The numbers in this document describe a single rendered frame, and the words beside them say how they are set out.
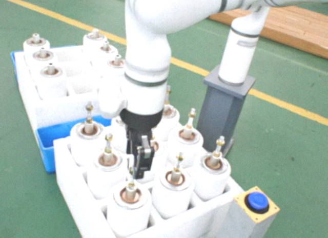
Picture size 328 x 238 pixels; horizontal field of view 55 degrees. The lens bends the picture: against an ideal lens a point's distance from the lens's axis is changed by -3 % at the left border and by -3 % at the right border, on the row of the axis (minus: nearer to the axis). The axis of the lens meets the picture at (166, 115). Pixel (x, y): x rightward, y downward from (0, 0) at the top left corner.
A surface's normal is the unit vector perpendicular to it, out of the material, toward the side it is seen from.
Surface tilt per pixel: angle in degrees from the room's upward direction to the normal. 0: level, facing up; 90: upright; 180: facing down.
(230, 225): 90
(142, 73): 90
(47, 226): 0
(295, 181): 0
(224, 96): 90
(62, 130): 88
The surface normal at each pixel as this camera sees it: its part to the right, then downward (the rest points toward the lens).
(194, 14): 0.58, 0.61
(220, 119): -0.47, 0.47
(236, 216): -0.84, 0.22
